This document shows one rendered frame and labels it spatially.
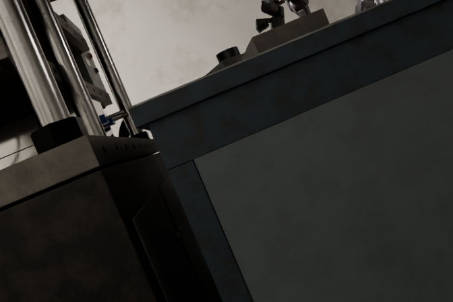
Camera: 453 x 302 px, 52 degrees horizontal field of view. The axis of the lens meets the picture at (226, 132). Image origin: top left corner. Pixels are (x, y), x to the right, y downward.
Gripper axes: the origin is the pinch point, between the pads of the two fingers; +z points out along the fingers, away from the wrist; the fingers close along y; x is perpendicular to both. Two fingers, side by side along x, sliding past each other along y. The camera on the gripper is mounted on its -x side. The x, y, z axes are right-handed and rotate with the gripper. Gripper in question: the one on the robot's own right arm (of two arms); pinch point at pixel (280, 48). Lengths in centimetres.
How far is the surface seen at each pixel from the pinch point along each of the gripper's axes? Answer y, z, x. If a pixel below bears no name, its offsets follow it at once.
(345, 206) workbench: 122, 67, -9
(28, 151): 73, 48, -86
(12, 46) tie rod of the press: 126, 34, -67
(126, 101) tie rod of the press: 10, 22, -70
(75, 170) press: 127, 57, -56
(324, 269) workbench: 121, 78, -14
